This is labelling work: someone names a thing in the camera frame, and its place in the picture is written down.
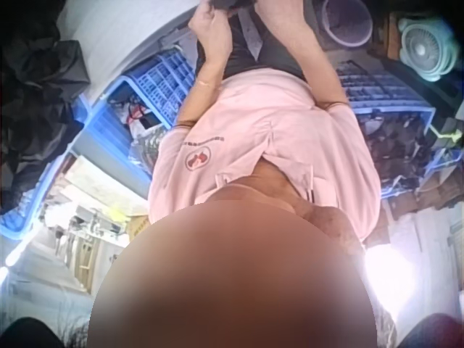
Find white plastic bag red print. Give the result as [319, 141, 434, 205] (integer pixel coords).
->
[121, 96, 173, 148]

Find blue plastic lattice basket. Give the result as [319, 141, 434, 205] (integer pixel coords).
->
[92, 46, 199, 132]

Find round purple plastic bucket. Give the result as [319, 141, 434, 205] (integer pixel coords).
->
[318, 0, 375, 49]

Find large white tub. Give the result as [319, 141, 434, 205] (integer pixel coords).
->
[57, 0, 196, 104]

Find person's left hand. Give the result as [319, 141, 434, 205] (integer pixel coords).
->
[188, 3, 237, 56]

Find dark cloth garment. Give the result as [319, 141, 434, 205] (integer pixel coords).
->
[205, 0, 262, 18]

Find pale green table fan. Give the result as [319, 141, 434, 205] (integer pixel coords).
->
[396, 16, 458, 85]

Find person's right hand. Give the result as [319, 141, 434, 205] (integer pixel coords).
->
[252, 0, 317, 28]

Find person's legs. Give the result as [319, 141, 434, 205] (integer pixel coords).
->
[194, 14, 307, 81]

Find blue plastic crate with clothes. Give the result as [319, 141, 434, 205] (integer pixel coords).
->
[331, 59, 438, 182]

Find heap of black garments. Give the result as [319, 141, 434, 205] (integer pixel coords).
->
[0, 20, 92, 211]

